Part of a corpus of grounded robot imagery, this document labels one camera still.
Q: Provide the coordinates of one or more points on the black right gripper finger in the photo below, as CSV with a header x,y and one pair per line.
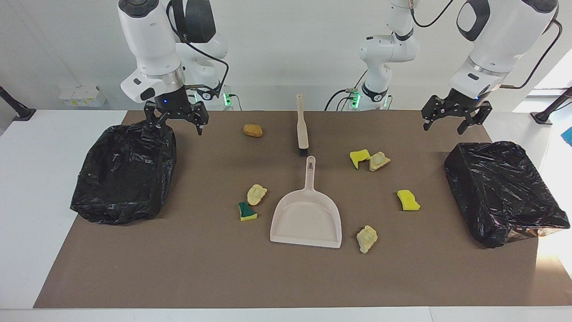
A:
x,y
203,123
160,123

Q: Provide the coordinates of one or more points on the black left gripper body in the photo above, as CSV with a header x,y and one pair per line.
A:
x,y
458,107

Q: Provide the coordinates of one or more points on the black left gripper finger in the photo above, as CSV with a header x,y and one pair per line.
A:
x,y
426,121
469,125

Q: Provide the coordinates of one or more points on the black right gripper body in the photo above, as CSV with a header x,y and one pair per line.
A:
x,y
176,109

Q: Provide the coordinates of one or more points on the brown nugget toy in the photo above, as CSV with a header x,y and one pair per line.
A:
x,y
252,130

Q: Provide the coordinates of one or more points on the crusty bread chunk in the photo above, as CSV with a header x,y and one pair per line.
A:
x,y
366,239
379,162

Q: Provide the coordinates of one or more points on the notched yellow sponge piece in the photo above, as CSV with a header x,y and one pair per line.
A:
x,y
358,157

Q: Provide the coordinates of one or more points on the yellow sponge block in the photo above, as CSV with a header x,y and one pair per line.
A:
x,y
407,200

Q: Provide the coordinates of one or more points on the beige hand brush black bristles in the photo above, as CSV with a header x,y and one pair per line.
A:
x,y
302,129

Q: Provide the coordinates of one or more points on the green yellow sponge piece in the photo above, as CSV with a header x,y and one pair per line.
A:
x,y
246,213

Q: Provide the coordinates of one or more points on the beige plastic dustpan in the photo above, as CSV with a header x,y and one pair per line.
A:
x,y
306,219

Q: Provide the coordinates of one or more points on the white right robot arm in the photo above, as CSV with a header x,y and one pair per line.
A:
x,y
147,40

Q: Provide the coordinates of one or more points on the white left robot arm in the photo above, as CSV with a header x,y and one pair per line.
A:
x,y
500,40

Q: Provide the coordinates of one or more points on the open bin black bag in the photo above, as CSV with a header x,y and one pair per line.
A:
x,y
120,179

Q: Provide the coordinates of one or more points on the bin wrapped black bag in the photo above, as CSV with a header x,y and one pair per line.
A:
x,y
500,188

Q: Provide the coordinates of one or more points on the black stand foot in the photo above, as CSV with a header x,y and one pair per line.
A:
x,y
547,112
18,112

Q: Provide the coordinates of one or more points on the white cardboard box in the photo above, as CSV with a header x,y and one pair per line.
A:
x,y
82,95

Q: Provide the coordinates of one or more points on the blue object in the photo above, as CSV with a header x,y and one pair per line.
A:
x,y
567,136

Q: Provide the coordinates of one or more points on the brown paper table mat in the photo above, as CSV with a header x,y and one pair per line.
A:
x,y
178,268

